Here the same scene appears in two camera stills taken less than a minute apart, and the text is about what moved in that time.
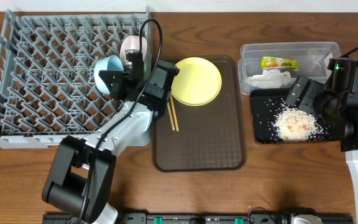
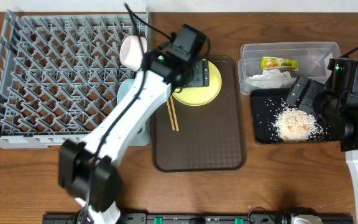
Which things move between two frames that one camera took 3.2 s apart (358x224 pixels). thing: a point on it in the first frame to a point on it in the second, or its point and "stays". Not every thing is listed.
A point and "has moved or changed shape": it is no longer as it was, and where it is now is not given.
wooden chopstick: (171, 116) stays
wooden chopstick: (174, 113) stays
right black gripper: (306, 103) stays
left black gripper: (123, 84) to (201, 73)
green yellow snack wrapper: (270, 62) stays
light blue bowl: (109, 63) has moved or changed shape
